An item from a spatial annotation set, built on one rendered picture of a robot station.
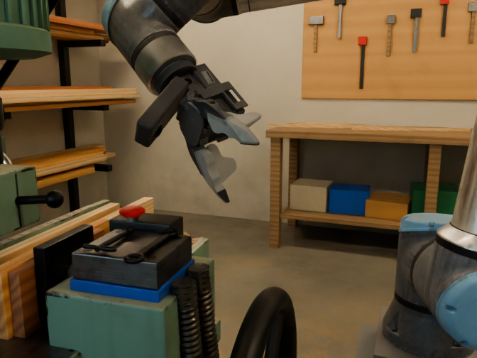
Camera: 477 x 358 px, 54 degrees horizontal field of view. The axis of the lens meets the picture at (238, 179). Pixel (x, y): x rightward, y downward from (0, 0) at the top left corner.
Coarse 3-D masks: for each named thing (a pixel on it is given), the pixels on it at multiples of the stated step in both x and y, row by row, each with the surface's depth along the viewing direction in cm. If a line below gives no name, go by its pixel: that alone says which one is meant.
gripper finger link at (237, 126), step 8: (208, 120) 65; (216, 120) 63; (224, 120) 62; (232, 120) 62; (240, 120) 63; (248, 120) 63; (256, 120) 64; (216, 128) 64; (224, 128) 63; (232, 128) 61; (240, 128) 61; (248, 128) 61; (232, 136) 62; (240, 136) 61; (248, 136) 60; (248, 144) 61; (256, 144) 60
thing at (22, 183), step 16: (0, 176) 51; (16, 176) 53; (32, 176) 55; (0, 192) 51; (16, 192) 53; (32, 192) 56; (0, 208) 51; (16, 208) 53; (32, 208) 56; (0, 224) 51; (16, 224) 54
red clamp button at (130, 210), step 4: (124, 208) 54; (128, 208) 54; (132, 208) 54; (136, 208) 54; (140, 208) 54; (144, 208) 55; (120, 212) 54; (124, 212) 53; (128, 212) 53; (132, 212) 53; (136, 212) 53; (140, 212) 54; (144, 212) 54; (124, 216) 54; (128, 216) 54; (132, 216) 54; (136, 216) 54; (140, 216) 54
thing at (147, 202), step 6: (144, 198) 94; (150, 198) 94; (132, 204) 89; (138, 204) 89; (144, 204) 91; (150, 204) 93; (150, 210) 94; (108, 216) 81; (114, 216) 81; (90, 222) 77
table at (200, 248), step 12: (204, 240) 81; (192, 252) 75; (204, 252) 80; (216, 324) 59; (36, 336) 50; (48, 336) 50; (0, 348) 48; (12, 348) 48; (24, 348) 48; (36, 348) 48; (48, 348) 48; (60, 348) 48
